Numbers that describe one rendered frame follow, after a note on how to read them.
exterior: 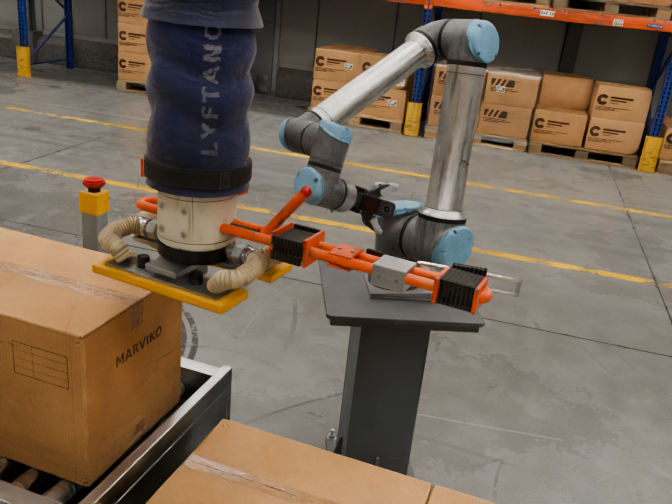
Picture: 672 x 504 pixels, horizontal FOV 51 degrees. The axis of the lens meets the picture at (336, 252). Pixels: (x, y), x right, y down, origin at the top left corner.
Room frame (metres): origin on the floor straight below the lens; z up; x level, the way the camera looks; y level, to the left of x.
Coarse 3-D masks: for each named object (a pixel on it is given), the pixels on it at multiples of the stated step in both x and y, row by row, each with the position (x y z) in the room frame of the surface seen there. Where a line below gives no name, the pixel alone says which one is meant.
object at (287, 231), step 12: (288, 228) 1.38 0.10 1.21; (300, 228) 1.39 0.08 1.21; (312, 228) 1.38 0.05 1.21; (276, 240) 1.31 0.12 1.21; (288, 240) 1.30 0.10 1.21; (300, 240) 1.32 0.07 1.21; (312, 240) 1.31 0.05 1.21; (276, 252) 1.31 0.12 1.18; (288, 252) 1.31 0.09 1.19; (300, 252) 1.29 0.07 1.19; (300, 264) 1.29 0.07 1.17
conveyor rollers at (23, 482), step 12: (180, 384) 1.77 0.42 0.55; (0, 456) 1.37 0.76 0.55; (0, 468) 1.33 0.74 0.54; (12, 468) 1.36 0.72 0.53; (24, 480) 1.30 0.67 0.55; (36, 480) 1.32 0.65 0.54; (60, 480) 1.31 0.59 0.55; (48, 492) 1.27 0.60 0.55; (60, 492) 1.28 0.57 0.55; (72, 492) 1.30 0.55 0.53
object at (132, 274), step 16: (112, 256) 1.43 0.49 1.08; (144, 256) 1.38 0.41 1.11; (96, 272) 1.37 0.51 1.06; (112, 272) 1.36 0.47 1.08; (128, 272) 1.36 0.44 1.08; (144, 272) 1.36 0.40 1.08; (192, 272) 1.33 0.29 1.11; (144, 288) 1.32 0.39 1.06; (160, 288) 1.31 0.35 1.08; (176, 288) 1.30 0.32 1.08; (192, 288) 1.30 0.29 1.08; (240, 288) 1.34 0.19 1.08; (192, 304) 1.27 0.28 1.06; (208, 304) 1.26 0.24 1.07; (224, 304) 1.26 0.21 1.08
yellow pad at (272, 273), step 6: (150, 246) 1.55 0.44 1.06; (282, 264) 1.49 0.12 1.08; (288, 264) 1.49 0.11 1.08; (270, 270) 1.45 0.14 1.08; (276, 270) 1.45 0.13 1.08; (282, 270) 1.46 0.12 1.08; (288, 270) 1.49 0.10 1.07; (264, 276) 1.42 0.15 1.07; (270, 276) 1.42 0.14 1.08; (276, 276) 1.44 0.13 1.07; (270, 282) 1.42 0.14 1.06
